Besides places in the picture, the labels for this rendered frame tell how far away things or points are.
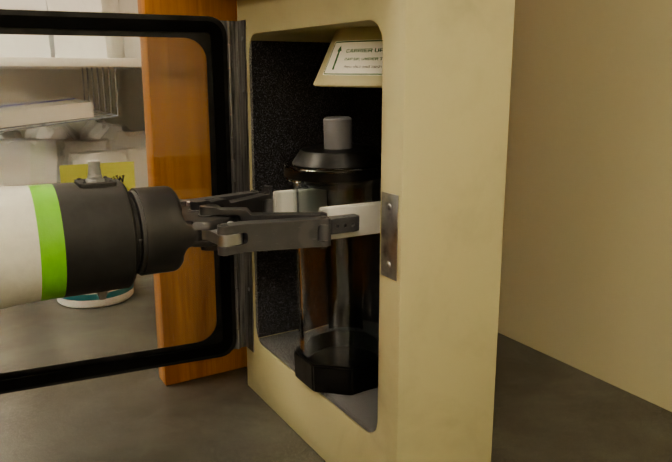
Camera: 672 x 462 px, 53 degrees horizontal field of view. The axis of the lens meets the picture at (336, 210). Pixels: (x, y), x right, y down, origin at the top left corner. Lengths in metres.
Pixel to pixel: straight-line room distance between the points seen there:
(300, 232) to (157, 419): 0.35
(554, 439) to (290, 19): 0.52
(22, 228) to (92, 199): 0.06
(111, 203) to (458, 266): 0.29
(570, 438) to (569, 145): 0.39
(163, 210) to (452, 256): 0.24
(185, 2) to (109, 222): 0.36
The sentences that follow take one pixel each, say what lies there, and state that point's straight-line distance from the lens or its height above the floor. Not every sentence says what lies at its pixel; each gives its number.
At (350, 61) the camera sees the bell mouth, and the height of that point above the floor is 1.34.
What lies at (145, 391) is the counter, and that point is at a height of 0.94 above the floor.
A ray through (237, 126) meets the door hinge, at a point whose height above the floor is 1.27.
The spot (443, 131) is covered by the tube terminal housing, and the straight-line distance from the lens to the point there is 0.54.
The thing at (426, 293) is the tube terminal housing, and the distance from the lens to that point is 0.56.
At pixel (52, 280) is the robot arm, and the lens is 0.55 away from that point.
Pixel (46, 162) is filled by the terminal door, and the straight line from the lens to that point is 0.76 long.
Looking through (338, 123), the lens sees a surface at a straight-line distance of 0.64.
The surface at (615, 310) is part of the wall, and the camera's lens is 0.95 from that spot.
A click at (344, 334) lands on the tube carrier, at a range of 0.66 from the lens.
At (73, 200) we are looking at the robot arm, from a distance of 0.55.
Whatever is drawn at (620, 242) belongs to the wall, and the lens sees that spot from 0.93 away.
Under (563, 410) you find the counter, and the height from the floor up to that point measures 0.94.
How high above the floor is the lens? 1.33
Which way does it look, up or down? 12 degrees down
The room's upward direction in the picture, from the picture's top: straight up
